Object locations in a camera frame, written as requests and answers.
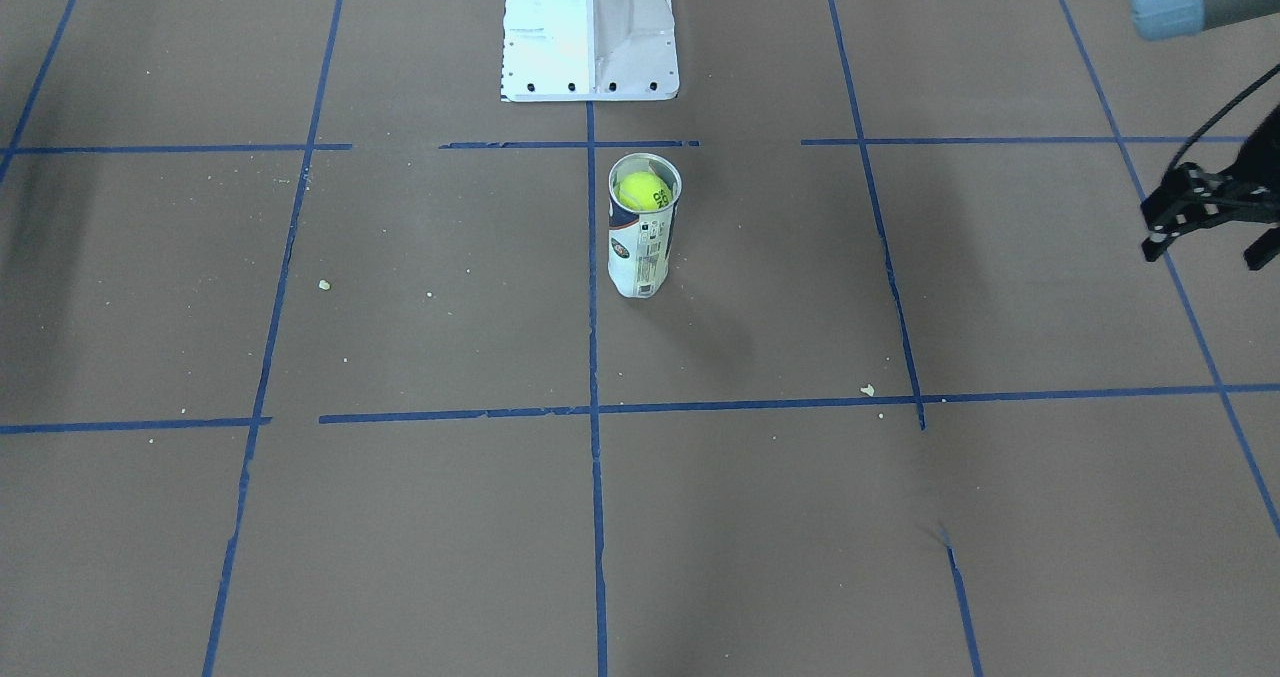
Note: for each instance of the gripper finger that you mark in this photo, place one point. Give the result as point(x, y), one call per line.
point(1178, 206)
point(1263, 250)

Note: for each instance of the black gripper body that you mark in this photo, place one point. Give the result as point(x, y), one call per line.
point(1203, 200)

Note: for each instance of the yellow tennis ball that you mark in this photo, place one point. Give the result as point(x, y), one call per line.
point(643, 192)

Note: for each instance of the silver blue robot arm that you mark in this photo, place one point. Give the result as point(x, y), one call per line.
point(1157, 20)

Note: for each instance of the white tennis ball can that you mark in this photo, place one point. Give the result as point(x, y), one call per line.
point(639, 243)

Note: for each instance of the brown paper table cover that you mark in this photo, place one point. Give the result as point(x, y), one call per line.
point(473, 457)

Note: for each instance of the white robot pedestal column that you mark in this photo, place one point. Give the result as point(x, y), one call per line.
point(589, 51)

